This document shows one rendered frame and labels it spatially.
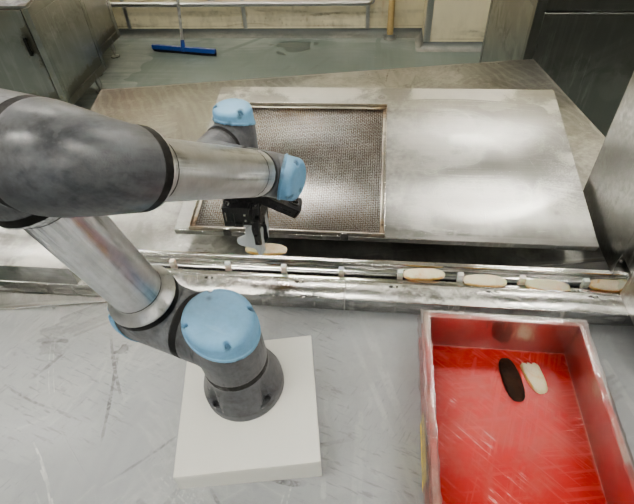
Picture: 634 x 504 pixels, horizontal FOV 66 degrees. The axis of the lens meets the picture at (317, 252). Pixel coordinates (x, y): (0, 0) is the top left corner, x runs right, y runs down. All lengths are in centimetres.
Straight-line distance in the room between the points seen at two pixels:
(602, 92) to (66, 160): 272
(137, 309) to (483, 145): 105
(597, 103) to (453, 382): 217
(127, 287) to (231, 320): 16
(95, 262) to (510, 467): 77
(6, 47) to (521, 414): 352
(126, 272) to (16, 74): 321
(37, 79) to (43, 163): 334
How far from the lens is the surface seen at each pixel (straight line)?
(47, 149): 50
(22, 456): 115
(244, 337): 78
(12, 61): 386
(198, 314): 81
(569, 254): 140
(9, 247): 142
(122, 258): 74
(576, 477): 105
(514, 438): 104
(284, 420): 94
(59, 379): 121
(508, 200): 137
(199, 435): 97
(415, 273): 119
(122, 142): 52
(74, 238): 68
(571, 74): 287
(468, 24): 454
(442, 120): 156
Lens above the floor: 172
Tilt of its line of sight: 45 degrees down
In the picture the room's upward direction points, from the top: 3 degrees counter-clockwise
